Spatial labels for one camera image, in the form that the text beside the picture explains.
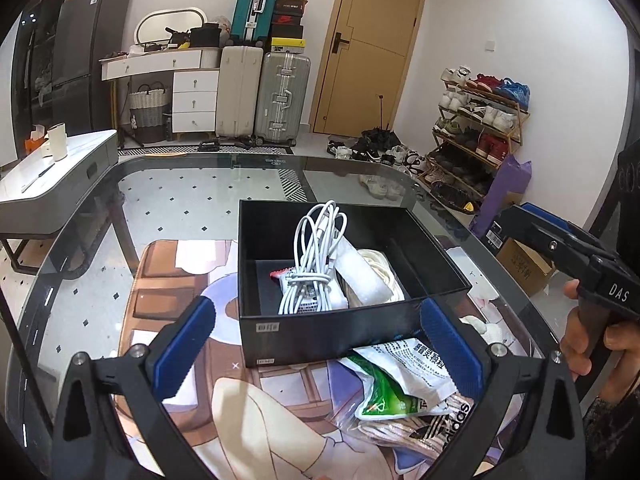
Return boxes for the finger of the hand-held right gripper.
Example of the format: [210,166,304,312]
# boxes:
[497,207,608,281]
[517,202,593,248]

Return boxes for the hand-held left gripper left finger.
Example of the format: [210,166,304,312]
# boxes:
[50,295,217,480]

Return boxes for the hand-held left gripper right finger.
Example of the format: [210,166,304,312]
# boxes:
[420,297,586,480]

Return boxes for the white plush toy blue ears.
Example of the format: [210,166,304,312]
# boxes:
[459,314,488,337]

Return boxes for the white printed medicine packet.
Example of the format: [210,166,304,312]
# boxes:
[350,339,458,413]

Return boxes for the clear bag of white laces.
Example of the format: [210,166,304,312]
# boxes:
[327,390,478,468]

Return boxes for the green white medicine packet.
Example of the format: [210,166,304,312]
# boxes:
[347,354,431,422]

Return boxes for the cream rope coil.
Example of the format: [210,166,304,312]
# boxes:
[357,249,407,305]

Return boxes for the black cardboard box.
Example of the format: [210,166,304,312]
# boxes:
[237,199,472,368]

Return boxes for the white foam sheet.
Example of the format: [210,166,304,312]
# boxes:
[331,246,396,307]

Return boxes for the white packet red print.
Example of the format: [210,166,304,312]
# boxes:
[270,266,350,315]

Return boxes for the white cable bundle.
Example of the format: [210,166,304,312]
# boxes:
[277,200,349,316]

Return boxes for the person's right forearm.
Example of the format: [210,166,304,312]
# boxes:
[582,385,640,480]

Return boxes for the person's right hand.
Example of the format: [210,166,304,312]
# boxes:
[559,279,640,403]

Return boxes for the brown cardboard box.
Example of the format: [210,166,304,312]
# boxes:
[496,237,556,297]

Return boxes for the purple bag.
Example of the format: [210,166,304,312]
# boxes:
[472,154,532,238]

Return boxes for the dark labelled shoebox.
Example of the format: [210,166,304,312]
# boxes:
[482,217,521,251]

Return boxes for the shoe rack with shoes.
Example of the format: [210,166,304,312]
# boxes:
[417,65,532,196]

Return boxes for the printed desk mat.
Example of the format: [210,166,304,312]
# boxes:
[112,240,546,480]

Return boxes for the wooden shoe rack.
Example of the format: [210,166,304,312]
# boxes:
[417,77,531,196]

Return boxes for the heap of worn shoes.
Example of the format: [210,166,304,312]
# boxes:
[326,132,431,198]

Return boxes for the black umbrella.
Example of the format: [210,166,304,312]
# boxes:
[360,94,401,148]

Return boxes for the striped floor rug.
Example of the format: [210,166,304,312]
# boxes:
[117,142,296,156]

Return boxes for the white coffee table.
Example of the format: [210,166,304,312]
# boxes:
[0,129,120,276]

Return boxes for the dark pen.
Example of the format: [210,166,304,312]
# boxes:
[21,162,57,192]

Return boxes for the woven laundry basket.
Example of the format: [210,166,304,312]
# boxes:
[127,81,170,143]

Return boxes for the wooden door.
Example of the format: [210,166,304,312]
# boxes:
[309,0,431,136]

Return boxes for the pale cylindrical cup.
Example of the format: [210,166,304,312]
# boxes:
[47,124,68,162]

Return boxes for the white dressing table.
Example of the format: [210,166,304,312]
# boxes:
[100,49,221,133]

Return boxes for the beige suitcase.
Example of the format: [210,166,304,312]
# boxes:
[216,46,265,138]

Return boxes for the silver suitcase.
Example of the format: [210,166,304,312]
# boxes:
[254,51,312,147]

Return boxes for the black bag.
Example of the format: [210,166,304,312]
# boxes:
[190,24,222,48]

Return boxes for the dark grey fridge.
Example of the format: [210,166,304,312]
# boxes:
[52,0,132,133]

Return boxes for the dark glass cabinet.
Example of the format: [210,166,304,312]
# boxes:
[10,0,66,158]

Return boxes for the oval white mirror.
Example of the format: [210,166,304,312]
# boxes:
[136,6,208,46]

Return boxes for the teal suitcase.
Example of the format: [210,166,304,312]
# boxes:
[231,0,282,48]

